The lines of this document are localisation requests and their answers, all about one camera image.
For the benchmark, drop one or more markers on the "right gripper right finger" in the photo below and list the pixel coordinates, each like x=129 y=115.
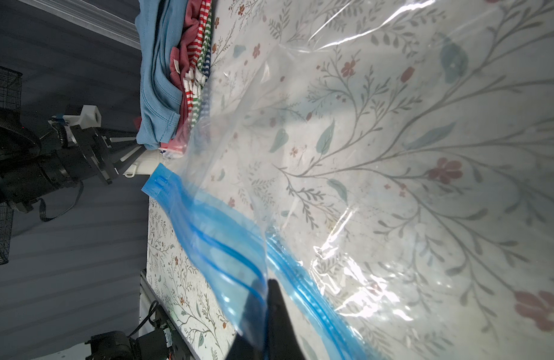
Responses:
x=281 y=343

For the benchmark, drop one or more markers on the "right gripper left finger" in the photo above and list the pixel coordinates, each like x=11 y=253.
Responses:
x=242 y=350

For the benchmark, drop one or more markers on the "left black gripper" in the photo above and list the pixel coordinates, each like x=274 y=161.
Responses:
x=97 y=152

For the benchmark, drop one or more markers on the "maroon garment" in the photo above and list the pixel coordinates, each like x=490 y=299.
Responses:
x=166 y=29

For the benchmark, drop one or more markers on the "red white striped tank top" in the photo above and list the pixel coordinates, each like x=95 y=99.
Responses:
x=196 y=54

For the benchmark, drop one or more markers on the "light blue garment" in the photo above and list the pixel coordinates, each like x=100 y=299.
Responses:
x=159 y=25

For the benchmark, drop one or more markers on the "green white striped tank top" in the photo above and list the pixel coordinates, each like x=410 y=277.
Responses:
x=201 y=73

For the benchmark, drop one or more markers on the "clear vacuum bag blue zipper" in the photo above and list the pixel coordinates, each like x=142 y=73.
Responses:
x=390 y=163

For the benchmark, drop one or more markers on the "white mug pen holder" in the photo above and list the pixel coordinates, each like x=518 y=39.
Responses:
x=145 y=165

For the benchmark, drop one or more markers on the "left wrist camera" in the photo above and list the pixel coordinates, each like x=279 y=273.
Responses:
x=86 y=116

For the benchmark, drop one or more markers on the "black wire mesh basket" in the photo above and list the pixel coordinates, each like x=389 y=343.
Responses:
x=10 y=88

